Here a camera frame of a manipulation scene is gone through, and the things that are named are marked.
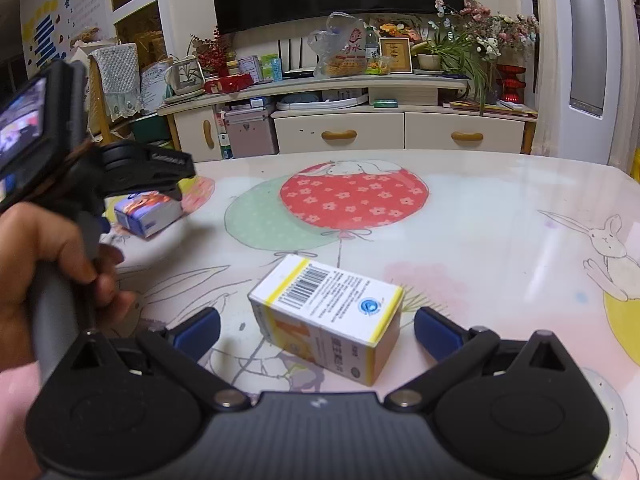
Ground flat red box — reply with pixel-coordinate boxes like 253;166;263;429
204;73;255;94

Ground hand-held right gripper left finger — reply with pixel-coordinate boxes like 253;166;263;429
60;306;251;413

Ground pink storage case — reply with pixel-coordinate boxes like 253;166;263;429
224;105;278;159

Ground red berry branches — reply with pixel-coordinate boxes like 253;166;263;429
190;27;236;78

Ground wooden chair with lace cover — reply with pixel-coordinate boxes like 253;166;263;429
87;42;143;143

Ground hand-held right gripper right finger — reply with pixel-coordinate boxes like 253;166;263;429
384;306;583;413

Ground white and yellow medicine box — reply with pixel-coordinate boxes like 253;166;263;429
248;254;405;387

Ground blue orange small box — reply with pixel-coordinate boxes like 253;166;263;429
114;191;183;238

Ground clear plastic snack bag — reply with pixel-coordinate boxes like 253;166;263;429
307;12;371;79

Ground framed certificate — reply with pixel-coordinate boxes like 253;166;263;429
378;36;413;74

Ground black router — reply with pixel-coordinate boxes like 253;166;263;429
280;37;318;79

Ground leaning paper certificate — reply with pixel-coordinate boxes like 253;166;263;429
140;62;171;116

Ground potted plant with flowers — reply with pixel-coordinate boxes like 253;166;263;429
412;0;541;111

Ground wall poster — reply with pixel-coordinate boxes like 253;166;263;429
20;0;111;73

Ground person's left hand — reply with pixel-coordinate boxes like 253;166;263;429
0;204;136;373

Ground white tower air conditioner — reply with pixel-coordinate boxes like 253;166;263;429
535;0;626;166

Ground small green box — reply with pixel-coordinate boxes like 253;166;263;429
260;55;283;82

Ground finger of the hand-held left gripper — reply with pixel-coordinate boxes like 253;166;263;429
106;179;184;203
146;150;196;182

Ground cream television cabinet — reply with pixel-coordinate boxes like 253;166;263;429
157;72;538;161

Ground person's left forearm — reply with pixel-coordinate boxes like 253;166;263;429
0;360;48;480

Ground white kettle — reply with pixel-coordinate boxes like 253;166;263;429
165;55;206;96

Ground red vase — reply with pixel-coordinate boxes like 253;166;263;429
496;64;527;103

